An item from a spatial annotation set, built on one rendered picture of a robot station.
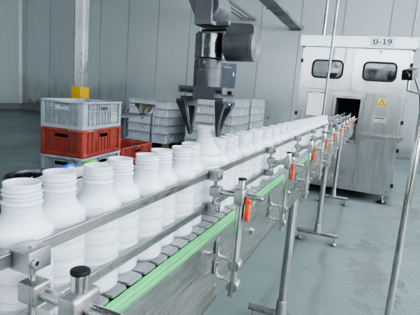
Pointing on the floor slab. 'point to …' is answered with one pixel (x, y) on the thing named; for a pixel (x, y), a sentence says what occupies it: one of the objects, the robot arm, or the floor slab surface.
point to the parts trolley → (137, 117)
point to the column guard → (80, 92)
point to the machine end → (360, 103)
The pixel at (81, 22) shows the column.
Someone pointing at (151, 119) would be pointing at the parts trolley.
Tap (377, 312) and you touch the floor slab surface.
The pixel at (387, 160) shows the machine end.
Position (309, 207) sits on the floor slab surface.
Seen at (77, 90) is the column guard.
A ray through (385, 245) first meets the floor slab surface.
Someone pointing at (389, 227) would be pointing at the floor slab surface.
